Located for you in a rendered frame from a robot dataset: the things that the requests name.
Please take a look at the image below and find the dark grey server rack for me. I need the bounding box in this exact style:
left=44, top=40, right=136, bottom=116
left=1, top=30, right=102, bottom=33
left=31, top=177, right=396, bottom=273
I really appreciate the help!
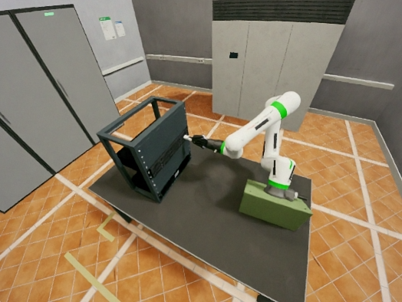
left=96, top=96, right=192, bottom=204

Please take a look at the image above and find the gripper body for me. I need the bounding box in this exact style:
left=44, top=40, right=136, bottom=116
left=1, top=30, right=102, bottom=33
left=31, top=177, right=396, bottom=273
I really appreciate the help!
left=202, top=138, right=216, bottom=150

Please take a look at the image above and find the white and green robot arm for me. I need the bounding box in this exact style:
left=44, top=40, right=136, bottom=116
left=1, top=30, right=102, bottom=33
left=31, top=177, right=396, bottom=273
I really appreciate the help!
left=213, top=92, right=308, bottom=202

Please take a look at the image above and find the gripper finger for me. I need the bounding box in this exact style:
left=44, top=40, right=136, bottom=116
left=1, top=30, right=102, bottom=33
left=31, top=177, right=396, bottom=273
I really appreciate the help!
left=191, top=140, right=205, bottom=149
left=184, top=134, right=206, bottom=143

